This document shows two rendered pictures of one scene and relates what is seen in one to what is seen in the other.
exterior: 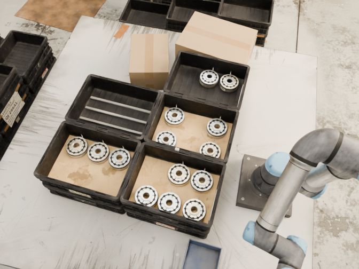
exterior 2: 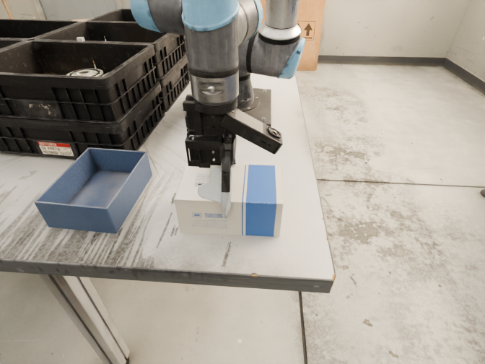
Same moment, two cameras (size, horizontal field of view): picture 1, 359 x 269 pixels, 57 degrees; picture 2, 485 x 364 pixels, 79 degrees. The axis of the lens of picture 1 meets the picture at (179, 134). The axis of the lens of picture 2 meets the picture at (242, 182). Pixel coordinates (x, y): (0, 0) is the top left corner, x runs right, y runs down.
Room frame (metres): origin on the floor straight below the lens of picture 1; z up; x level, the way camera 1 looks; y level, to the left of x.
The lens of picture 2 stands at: (-0.32, -0.36, 1.15)
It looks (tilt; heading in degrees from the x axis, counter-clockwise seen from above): 38 degrees down; 353
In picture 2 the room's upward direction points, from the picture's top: straight up
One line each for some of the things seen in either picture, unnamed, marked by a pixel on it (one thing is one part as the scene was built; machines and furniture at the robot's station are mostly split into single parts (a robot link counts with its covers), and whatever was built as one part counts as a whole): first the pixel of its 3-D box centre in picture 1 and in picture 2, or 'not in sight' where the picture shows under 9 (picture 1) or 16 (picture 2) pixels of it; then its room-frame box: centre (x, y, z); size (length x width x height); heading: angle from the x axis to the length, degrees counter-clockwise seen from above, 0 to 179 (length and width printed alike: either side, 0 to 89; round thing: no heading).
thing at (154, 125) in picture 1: (192, 131); (120, 50); (0.83, -0.06, 0.87); 0.40 x 0.30 x 0.11; 75
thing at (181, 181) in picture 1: (179, 173); (84, 74); (0.60, 0.00, 0.86); 0.10 x 0.10 x 0.01
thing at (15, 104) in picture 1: (13, 108); not in sight; (1.24, 1.12, 0.41); 0.31 x 0.02 x 0.16; 169
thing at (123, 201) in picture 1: (174, 182); (63, 61); (0.54, 0.01, 0.92); 0.40 x 0.30 x 0.02; 75
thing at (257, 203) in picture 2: not in sight; (231, 198); (0.13, -0.39, 0.75); 0.20 x 0.12 x 0.09; 80
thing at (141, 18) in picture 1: (147, 23); not in sight; (2.26, 0.31, 0.26); 0.40 x 0.30 x 0.23; 79
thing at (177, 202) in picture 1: (169, 203); not in sight; (0.46, 0.03, 0.86); 0.10 x 0.10 x 0.01
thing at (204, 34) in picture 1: (215, 49); not in sight; (1.45, -0.20, 0.80); 0.40 x 0.30 x 0.20; 68
